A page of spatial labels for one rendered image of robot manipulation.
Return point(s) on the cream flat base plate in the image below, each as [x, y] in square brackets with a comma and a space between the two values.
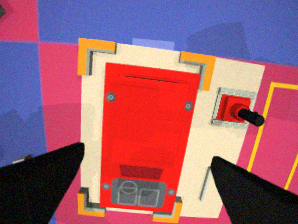
[196, 194]

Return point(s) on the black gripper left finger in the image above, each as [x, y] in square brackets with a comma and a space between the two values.
[31, 190]

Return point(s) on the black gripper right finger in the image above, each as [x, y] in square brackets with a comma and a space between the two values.
[249, 199]

